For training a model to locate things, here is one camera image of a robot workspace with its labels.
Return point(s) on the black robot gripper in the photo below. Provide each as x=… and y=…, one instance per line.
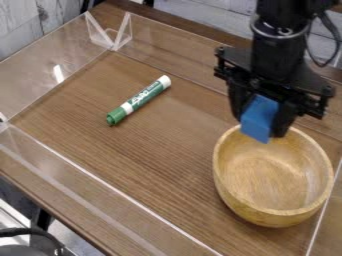
x=272, y=70

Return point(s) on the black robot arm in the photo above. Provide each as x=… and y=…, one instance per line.
x=287, y=16

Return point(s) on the black metal table frame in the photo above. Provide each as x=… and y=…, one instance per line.
x=44, y=244

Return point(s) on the light wooden bowl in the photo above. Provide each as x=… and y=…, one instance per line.
x=274, y=184

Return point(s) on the clear acrylic tray wall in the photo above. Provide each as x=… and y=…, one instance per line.
x=131, y=185

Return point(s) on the blue foam block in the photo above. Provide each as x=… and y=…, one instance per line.
x=256, y=118

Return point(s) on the green dry erase marker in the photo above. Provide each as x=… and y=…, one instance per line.
x=138, y=100

